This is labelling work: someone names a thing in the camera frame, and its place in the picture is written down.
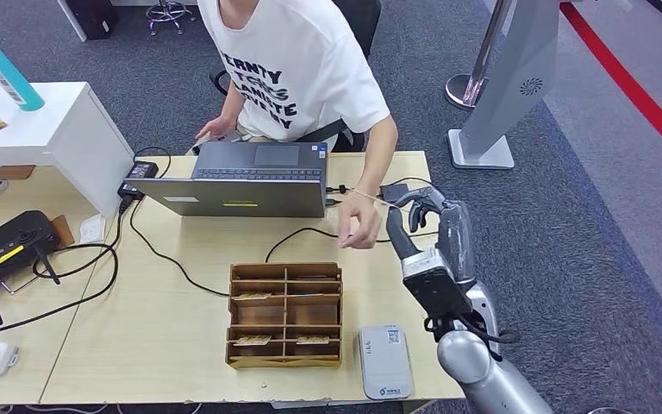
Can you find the person's right hand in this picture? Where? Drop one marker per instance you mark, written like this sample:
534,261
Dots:
217,127

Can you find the person's left hand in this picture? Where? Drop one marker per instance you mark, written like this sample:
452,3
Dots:
362,225

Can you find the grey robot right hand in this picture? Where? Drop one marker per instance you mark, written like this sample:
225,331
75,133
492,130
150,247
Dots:
456,240

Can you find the hotel room key card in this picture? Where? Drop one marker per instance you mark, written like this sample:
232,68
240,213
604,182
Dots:
253,341
251,296
312,340

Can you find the person's right forearm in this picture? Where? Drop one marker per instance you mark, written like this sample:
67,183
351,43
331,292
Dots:
233,100

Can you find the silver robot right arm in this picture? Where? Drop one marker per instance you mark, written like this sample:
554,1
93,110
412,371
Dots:
479,371

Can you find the person's left forearm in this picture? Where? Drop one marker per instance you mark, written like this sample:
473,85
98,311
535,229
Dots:
379,160

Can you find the person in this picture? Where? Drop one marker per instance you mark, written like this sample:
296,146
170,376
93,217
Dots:
291,57

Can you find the wooden card organizer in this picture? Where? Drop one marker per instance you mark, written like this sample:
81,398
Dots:
262,317

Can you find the white card reader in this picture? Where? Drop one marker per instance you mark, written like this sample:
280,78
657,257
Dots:
385,363

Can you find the small black hub box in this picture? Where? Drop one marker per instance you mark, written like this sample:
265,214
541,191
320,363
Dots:
391,191

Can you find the grey laptop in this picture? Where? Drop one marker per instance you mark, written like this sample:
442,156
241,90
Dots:
239,197

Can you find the black power adapter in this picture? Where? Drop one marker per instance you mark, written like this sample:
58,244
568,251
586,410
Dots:
142,170

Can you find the black power plug block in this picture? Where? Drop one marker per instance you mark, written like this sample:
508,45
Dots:
130,191

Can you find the chrome stool base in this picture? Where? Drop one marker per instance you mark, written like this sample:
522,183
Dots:
168,11

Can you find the white paper note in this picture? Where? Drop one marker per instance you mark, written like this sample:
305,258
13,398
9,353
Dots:
93,230

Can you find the grey kiosk stand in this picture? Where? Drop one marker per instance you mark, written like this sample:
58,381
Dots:
513,85

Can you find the black cabinet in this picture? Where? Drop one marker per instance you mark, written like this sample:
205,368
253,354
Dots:
91,20

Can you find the white shelf unit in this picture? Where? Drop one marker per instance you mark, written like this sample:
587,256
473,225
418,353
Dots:
51,131

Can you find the white furniture panel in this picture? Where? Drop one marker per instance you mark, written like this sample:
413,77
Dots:
74,20

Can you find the brown cardboard piece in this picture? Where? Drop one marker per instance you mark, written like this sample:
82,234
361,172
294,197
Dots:
64,231

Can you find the teal bottle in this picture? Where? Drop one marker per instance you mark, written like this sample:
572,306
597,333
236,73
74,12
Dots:
5,68

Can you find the black router with antennas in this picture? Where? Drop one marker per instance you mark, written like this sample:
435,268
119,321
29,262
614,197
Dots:
5,245

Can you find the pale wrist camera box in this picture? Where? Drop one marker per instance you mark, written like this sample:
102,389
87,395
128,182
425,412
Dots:
434,286

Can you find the chrome stanchion post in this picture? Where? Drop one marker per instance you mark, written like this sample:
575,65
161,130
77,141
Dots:
468,91

